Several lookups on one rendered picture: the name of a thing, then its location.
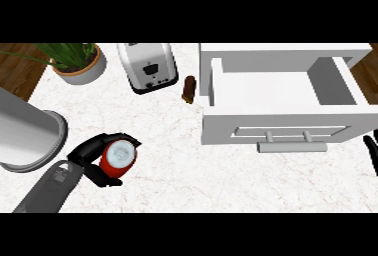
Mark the potted green plant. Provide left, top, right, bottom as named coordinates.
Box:
left=0, top=43, right=108, bottom=86

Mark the large grey cylinder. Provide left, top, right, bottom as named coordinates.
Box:
left=0, top=87, right=70, bottom=174

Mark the grey drawer handle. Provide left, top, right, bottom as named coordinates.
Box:
left=257, top=130, right=330, bottom=154

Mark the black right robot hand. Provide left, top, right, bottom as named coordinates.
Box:
left=362, top=129, right=378, bottom=177

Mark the white drawer cabinet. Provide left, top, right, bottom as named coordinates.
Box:
left=198, top=43, right=374, bottom=107

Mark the silver toaster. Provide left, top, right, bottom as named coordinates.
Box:
left=116, top=43, right=181, bottom=96

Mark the red can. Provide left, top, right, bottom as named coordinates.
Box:
left=98, top=139, right=139, bottom=179

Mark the white open drawer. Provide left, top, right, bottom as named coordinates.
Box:
left=201, top=57, right=378, bottom=146

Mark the brown bottle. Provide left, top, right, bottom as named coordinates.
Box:
left=181, top=75, right=198, bottom=105

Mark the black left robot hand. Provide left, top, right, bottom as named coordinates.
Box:
left=67, top=132, right=144, bottom=188

